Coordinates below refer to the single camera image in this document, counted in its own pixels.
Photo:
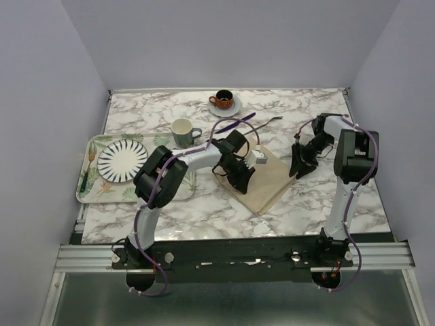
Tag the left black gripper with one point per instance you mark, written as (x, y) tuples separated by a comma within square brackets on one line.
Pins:
[(240, 183)]

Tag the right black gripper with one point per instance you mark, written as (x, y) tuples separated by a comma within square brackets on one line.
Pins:
[(310, 165)]

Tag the beige cloth napkin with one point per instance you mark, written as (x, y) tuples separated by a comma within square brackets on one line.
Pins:
[(266, 186)]

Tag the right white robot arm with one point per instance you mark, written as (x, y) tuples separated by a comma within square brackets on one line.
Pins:
[(355, 164)]

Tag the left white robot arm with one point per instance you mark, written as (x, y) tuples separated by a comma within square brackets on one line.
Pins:
[(159, 179)]

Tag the silver fork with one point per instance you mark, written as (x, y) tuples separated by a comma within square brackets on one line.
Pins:
[(268, 122)]

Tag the purple knife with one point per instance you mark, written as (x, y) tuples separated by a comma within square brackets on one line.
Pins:
[(235, 124)]

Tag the grey and cream mug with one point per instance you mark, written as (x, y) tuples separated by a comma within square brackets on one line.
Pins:
[(184, 133)]

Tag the brown coffee cup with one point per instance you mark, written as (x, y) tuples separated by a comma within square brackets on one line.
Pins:
[(223, 99)]

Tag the white plate with blue stripes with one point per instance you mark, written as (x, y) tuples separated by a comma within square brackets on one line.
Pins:
[(121, 160)]

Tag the white tray with leaf print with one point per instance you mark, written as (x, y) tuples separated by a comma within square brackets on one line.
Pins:
[(100, 191)]

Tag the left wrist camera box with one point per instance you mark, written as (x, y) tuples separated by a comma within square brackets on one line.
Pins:
[(255, 157)]

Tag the gold fork with green handle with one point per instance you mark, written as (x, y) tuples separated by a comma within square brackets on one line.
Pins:
[(91, 157)]

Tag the aluminium frame rail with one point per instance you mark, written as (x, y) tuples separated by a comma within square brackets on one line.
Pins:
[(98, 258)]

